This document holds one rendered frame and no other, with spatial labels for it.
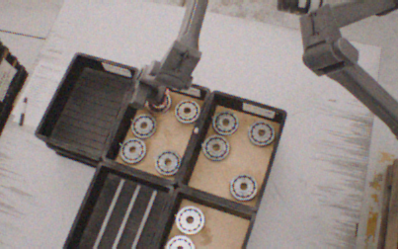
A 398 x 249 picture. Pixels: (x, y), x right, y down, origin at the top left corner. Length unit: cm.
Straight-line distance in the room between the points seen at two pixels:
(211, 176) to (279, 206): 31
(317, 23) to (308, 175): 93
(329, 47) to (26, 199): 141
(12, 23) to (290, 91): 219
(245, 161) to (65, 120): 75
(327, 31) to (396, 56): 208
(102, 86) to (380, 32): 196
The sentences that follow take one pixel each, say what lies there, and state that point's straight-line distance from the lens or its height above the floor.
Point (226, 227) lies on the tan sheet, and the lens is 156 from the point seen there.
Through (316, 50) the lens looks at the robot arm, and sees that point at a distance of 96.
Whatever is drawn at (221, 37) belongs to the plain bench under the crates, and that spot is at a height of 70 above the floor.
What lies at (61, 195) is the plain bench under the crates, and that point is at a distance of 185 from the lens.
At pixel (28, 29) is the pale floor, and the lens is 327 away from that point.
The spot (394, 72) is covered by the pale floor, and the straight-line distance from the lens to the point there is 294.
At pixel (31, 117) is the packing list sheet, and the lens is 203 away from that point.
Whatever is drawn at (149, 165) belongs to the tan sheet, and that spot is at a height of 83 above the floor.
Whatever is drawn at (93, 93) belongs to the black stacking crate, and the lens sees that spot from 182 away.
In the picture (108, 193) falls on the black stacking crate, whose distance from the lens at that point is 165.
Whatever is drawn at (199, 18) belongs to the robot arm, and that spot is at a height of 149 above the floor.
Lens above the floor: 238
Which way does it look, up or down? 68 degrees down
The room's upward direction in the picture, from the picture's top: 11 degrees counter-clockwise
